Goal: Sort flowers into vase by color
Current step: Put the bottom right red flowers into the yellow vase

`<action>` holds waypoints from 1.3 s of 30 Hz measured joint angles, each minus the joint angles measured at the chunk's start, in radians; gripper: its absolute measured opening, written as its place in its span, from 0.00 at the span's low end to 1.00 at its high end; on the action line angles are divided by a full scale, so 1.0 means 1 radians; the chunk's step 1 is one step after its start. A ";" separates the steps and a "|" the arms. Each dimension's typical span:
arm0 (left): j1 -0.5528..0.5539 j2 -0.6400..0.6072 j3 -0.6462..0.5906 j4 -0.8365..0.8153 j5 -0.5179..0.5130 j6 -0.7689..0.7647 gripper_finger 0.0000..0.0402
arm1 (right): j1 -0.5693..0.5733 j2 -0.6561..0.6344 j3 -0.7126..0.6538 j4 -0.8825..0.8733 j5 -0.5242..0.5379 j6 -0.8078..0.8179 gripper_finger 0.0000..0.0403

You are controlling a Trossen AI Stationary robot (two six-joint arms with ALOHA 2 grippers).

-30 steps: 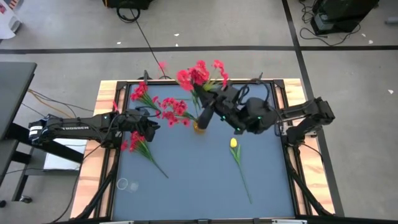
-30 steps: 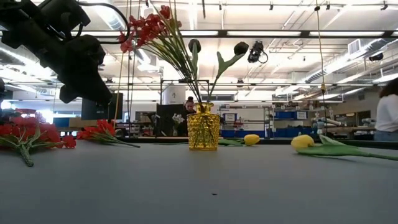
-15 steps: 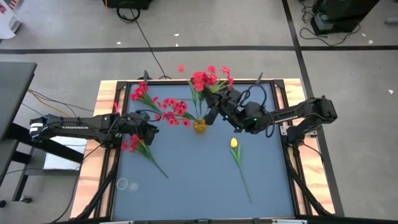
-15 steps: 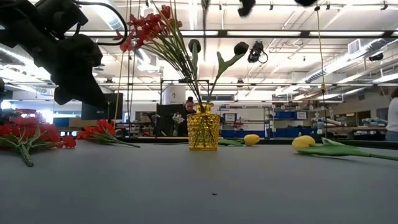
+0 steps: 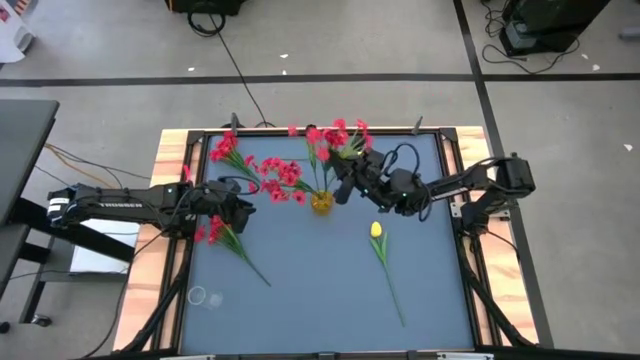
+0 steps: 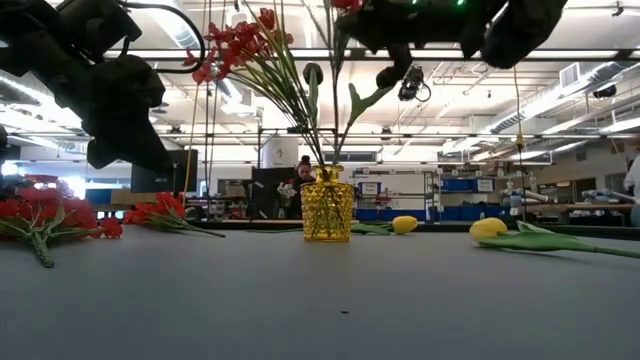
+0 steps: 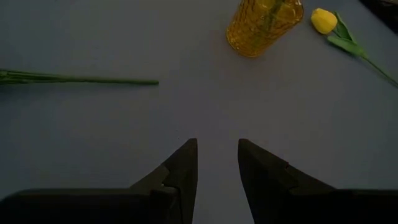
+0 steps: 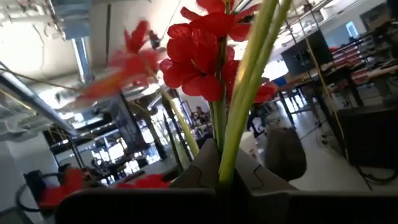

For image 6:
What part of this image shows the blue-grey table mat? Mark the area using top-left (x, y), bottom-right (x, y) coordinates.
top-left (0, 225), bottom-right (640, 360)

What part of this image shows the thin wooden pole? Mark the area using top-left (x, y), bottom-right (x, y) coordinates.
top-left (182, 82), bottom-right (201, 196)

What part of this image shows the yellow hanging cable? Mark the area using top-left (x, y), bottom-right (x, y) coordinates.
top-left (512, 64), bottom-right (527, 224)

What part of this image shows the blue storage bin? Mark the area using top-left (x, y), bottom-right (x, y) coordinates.
top-left (355, 207), bottom-right (501, 223)
top-left (439, 177), bottom-right (497, 194)

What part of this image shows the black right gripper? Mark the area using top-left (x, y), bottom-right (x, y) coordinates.
top-left (335, 0), bottom-right (419, 71)

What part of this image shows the yellow glass vase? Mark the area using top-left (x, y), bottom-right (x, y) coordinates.
top-left (299, 164), bottom-right (355, 244)

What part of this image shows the yellow artificial tulip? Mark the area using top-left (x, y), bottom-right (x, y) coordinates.
top-left (468, 216), bottom-right (640, 261)
top-left (247, 214), bottom-right (420, 237)

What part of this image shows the white cylinder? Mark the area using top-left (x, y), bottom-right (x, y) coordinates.
top-left (261, 137), bottom-right (300, 169)

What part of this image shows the white flower bouquet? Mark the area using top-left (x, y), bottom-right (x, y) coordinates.
top-left (276, 180), bottom-right (299, 211)

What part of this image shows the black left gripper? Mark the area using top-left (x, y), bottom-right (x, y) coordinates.
top-left (47, 53), bottom-right (172, 174)

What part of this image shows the silver ceiling duct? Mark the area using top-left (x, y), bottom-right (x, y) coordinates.
top-left (487, 74), bottom-right (640, 136)

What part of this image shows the person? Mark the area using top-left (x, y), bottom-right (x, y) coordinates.
top-left (623, 154), bottom-right (640, 229)
top-left (292, 154), bottom-right (317, 219)

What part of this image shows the dark artificial tulip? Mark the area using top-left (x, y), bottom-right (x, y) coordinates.
top-left (332, 64), bottom-right (401, 166)
top-left (302, 62), bottom-right (326, 166)

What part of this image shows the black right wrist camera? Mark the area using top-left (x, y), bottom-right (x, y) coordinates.
top-left (397, 64), bottom-right (432, 104)

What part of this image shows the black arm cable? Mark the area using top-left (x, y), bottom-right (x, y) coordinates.
top-left (117, 0), bottom-right (208, 76)

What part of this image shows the red artificial flower bunch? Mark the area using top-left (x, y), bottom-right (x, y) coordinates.
top-left (180, 4), bottom-right (331, 169)
top-left (0, 173), bottom-right (125, 269)
top-left (122, 191), bottom-right (227, 239)

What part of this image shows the black monitor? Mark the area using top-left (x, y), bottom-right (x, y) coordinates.
top-left (251, 166), bottom-right (297, 220)
top-left (130, 148), bottom-right (200, 195)

